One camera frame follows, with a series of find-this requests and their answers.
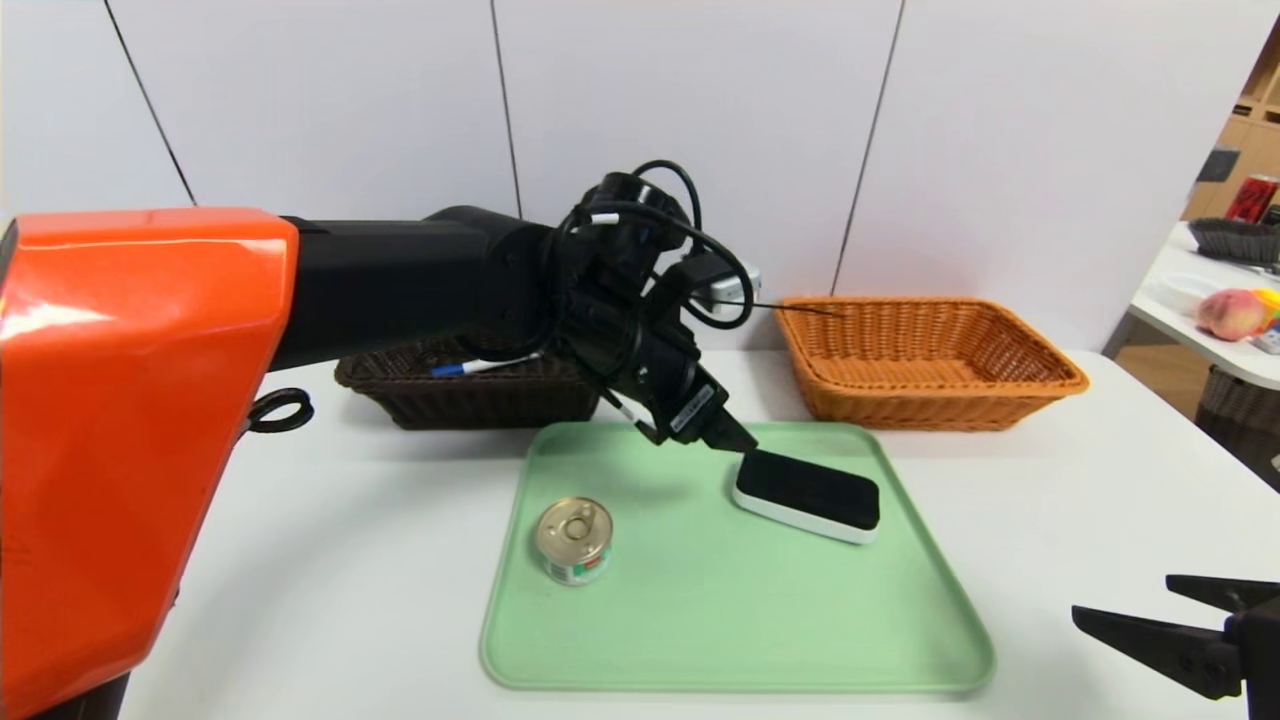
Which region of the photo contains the small dark grey basket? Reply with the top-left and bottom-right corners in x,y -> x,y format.
1188,218 -> 1280,266

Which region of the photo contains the small gold-lid food can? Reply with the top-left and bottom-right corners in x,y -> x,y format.
537,497 -> 615,587

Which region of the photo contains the light green plastic tray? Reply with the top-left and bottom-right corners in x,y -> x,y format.
481,421 -> 998,694

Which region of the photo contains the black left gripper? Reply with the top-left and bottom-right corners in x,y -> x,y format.
633,328 -> 760,453

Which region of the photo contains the orange wicker basket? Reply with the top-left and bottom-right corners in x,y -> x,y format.
776,296 -> 1091,432

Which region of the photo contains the red drink can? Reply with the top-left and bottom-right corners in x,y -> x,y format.
1226,175 -> 1280,226

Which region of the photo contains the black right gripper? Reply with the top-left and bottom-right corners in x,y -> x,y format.
1071,573 -> 1280,720

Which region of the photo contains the wooden shelf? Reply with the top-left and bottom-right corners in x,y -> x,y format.
1180,20 -> 1280,221

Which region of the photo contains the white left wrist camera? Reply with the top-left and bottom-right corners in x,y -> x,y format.
700,262 -> 763,311

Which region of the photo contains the dark brown wicker basket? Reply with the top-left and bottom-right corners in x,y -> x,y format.
335,338 -> 603,431

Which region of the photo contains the pink peach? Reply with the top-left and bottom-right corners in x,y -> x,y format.
1197,289 -> 1268,343

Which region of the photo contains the white blue whiteboard marker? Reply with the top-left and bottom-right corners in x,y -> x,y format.
430,350 -> 546,379

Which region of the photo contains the black white whiteboard eraser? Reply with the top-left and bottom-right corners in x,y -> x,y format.
733,449 -> 883,546

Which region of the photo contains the grey perforated bin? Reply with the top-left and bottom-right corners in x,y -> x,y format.
1195,365 -> 1280,446

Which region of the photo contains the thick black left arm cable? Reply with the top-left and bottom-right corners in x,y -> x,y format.
248,388 -> 314,433

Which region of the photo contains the white side table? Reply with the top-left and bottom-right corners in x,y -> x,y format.
1130,222 -> 1280,391

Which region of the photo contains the white bowl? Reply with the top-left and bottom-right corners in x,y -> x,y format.
1150,272 -> 1216,316

